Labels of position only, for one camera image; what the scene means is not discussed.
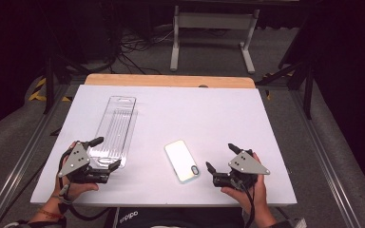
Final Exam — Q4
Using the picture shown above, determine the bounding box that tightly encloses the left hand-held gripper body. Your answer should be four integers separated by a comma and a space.
57, 141, 111, 185

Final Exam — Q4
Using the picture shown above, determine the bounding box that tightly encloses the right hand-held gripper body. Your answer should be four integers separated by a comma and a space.
212, 147, 271, 192

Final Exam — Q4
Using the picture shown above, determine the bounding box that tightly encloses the clear plastic blister package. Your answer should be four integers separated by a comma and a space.
89, 95, 139, 169

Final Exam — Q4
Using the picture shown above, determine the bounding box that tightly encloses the white phone case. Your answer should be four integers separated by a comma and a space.
163, 139, 202, 185

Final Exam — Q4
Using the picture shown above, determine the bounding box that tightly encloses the person's left hand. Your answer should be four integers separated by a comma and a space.
52, 141, 100, 205

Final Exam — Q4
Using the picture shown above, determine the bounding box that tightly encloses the person's right hand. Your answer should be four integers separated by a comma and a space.
221, 151, 272, 214

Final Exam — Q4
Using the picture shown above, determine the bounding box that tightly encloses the white table board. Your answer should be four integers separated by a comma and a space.
29, 84, 298, 207

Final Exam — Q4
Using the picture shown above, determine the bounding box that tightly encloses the person's black printed clothing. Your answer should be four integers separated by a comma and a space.
104, 206, 245, 228

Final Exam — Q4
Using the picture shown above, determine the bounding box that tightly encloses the black metal stand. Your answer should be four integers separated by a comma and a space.
43, 51, 91, 116
255, 53, 316, 121

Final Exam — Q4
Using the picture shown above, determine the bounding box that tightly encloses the yellow black hazard tape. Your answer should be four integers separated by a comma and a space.
28, 77, 73, 104

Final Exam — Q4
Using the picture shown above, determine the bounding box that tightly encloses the grey wrist strap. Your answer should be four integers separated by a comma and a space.
50, 183, 74, 204

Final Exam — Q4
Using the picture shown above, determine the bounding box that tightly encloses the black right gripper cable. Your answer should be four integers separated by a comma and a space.
232, 178, 257, 228

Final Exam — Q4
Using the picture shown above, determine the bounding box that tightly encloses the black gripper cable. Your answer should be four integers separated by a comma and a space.
232, 178, 257, 228
57, 147, 114, 222

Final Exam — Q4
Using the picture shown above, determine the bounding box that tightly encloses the aluminium floor rail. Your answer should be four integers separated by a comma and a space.
289, 88, 362, 228
0, 83, 77, 228

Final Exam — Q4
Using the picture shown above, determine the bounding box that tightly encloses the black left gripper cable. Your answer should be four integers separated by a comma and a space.
57, 147, 114, 222

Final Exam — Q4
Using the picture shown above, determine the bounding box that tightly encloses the red string bracelet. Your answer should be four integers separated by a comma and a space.
37, 208, 65, 220

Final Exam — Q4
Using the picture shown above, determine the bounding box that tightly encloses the bundle of black floor cables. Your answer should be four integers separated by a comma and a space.
115, 27, 176, 76

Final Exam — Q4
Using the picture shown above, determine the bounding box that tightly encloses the white metal stand frame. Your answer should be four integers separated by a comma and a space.
169, 5, 261, 75

